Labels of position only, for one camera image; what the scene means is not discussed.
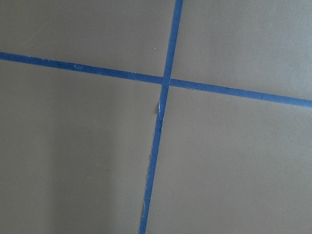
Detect blue tape strip lengthwise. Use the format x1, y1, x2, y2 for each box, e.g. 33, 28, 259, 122
138, 0, 183, 234

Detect blue tape strip crosswise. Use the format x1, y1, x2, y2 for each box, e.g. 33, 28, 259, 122
0, 52, 312, 108

